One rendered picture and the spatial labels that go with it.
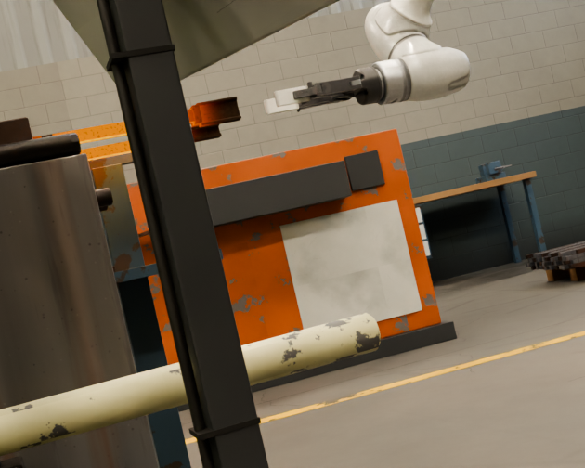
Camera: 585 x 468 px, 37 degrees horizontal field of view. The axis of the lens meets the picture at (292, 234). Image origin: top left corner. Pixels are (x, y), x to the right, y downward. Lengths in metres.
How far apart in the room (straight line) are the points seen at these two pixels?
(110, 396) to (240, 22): 0.40
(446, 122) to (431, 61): 7.82
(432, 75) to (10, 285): 1.02
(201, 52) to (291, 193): 3.92
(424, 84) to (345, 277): 3.19
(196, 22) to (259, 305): 4.08
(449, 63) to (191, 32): 1.10
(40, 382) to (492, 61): 9.09
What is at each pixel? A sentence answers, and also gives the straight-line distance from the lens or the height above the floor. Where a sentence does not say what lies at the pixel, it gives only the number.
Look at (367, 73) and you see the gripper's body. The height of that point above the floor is 1.04.
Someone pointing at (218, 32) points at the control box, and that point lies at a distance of 0.81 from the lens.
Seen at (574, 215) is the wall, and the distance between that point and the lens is 10.18.
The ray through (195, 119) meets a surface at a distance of 1.70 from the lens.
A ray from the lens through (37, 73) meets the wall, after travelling 9.10.
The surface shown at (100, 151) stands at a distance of 1.91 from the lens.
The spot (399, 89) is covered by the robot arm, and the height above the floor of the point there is 1.00.
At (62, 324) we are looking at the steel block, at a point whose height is 0.71.
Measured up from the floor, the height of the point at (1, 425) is 0.63.
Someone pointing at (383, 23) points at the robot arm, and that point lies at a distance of 1.96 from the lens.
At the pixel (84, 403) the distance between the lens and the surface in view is 0.93.
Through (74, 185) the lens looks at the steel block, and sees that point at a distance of 1.17.
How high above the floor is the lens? 0.74
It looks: 1 degrees up
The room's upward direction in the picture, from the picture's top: 13 degrees counter-clockwise
